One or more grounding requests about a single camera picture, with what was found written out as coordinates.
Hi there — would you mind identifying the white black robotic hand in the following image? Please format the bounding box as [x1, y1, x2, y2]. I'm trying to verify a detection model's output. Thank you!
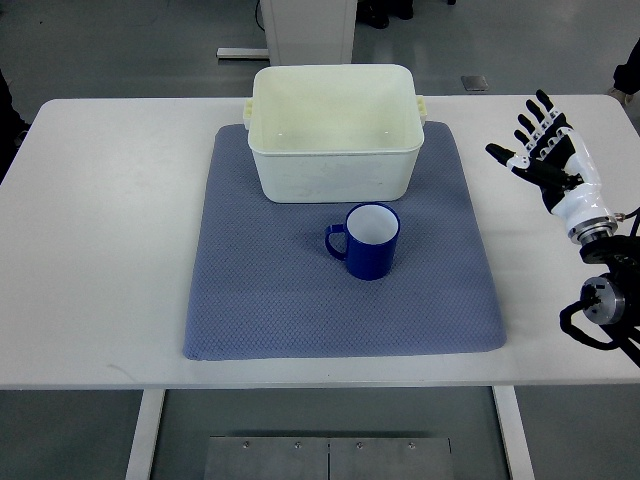
[485, 90, 618, 245]

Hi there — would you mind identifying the blue mug white inside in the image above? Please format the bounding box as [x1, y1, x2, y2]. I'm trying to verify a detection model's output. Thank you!
[324, 203, 401, 281]

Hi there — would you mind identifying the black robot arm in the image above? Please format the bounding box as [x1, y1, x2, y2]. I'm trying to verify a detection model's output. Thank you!
[559, 210, 639, 364]

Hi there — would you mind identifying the cream plastic box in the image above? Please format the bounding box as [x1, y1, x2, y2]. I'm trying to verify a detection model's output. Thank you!
[243, 64, 426, 203]

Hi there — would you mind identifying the dark object right edge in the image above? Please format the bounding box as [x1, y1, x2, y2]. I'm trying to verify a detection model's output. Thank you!
[609, 42, 639, 106]

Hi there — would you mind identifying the dark object edge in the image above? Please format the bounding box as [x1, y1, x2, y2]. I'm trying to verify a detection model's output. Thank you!
[0, 75, 31, 180]
[609, 42, 639, 106]

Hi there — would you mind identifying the grey floor socket cover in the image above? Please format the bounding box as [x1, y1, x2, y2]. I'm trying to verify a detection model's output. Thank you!
[461, 75, 489, 92]

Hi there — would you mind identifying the white table leg right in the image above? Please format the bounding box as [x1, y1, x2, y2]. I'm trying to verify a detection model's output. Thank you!
[492, 386, 535, 480]

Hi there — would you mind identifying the white table leg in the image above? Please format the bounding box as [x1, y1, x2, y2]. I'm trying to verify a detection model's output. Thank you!
[125, 389, 166, 480]
[492, 386, 535, 480]

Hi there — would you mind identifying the white pillar base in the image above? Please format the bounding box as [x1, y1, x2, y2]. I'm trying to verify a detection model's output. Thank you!
[216, 0, 357, 67]

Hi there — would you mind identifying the blue quilted mat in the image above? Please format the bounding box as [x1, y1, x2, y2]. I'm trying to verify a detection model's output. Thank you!
[183, 121, 506, 360]

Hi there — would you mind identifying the metal floor plate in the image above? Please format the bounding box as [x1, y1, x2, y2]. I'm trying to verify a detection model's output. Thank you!
[204, 437, 455, 479]

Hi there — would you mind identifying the white table leg left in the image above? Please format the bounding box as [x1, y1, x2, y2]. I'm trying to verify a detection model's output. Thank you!
[125, 389, 166, 480]

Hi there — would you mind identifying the dark object left edge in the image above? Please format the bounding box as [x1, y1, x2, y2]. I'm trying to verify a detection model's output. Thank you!
[0, 75, 31, 180]

